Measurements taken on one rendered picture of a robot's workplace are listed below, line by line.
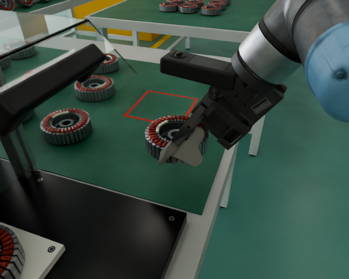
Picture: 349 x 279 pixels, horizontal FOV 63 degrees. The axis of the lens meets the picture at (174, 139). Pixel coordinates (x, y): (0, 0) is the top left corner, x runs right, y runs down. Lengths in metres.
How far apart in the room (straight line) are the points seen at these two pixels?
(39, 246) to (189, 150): 0.26
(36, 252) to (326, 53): 0.42
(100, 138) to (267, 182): 1.19
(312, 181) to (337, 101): 1.56
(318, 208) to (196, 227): 1.22
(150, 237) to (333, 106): 0.31
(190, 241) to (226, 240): 0.93
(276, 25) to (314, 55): 0.10
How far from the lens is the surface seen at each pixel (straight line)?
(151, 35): 3.81
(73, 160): 0.65
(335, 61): 0.25
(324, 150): 2.07
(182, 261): 0.46
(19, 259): 0.45
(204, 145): 0.49
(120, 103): 0.83
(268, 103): 0.41
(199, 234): 0.49
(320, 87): 0.26
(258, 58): 0.37
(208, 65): 0.42
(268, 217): 1.53
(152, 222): 0.48
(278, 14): 0.36
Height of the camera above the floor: 1.15
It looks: 36 degrees down
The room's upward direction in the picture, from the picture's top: straight up
